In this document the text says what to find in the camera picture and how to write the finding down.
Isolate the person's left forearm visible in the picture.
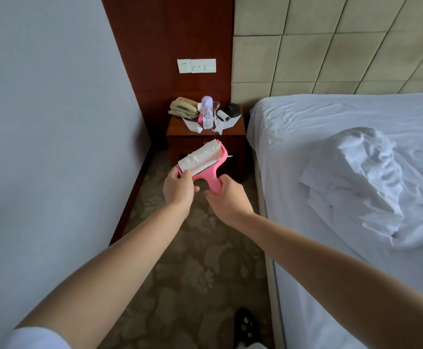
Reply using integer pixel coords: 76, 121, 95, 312
15, 203, 191, 349

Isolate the pink lint roller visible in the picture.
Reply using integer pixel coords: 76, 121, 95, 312
176, 139, 230, 195

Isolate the dark wooden wall panel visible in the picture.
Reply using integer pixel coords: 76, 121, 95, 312
100, 0, 236, 150

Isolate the white duvet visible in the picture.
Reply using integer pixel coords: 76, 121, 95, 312
299, 127, 423, 252

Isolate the person's left hand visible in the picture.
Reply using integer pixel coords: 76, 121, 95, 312
162, 165, 201, 214

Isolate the person's black right shoe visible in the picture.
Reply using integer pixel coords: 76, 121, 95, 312
233, 307, 261, 348

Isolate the person's right hand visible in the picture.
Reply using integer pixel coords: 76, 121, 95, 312
204, 174, 256, 228

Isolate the black round object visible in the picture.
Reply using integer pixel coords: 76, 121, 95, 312
219, 103, 242, 119

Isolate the beige padded headboard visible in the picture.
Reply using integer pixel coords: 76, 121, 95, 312
231, 0, 423, 113

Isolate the dark wooden nightstand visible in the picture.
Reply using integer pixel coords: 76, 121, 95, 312
165, 112, 249, 179

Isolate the person's white shirt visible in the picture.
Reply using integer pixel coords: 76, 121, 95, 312
0, 327, 73, 349

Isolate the beige telephone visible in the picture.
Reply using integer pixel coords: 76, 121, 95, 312
168, 96, 200, 121

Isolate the white wall switch panel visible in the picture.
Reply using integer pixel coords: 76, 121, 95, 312
177, 58, 217, 75

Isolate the white bed sheet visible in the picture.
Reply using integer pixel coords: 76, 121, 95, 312
246, 93, 423, 349

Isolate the person's right forearm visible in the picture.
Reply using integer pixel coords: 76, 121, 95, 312
233, 213, 423, 349

